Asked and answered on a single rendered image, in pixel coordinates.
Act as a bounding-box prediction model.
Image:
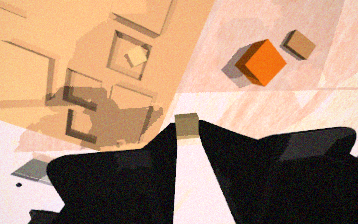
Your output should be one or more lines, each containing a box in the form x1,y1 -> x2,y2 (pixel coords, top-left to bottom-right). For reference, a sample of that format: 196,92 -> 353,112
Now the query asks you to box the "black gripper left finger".
46,122 -> 177,224

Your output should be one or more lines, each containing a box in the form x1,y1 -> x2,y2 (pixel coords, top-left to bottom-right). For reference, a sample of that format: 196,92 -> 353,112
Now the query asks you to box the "small tan block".
283,29 -> 316,60

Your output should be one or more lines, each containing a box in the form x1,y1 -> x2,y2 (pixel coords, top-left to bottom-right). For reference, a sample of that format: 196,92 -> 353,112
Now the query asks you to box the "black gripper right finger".
198,120 -> 357,224

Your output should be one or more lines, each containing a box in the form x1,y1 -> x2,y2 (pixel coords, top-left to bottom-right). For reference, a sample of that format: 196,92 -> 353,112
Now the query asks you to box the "pale yellow block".
127,45 -> 148,67
174,113 -> 199,140

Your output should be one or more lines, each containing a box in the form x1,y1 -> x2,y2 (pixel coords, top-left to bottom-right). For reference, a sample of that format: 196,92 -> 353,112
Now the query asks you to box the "orange cube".
235,39 -> 287,87

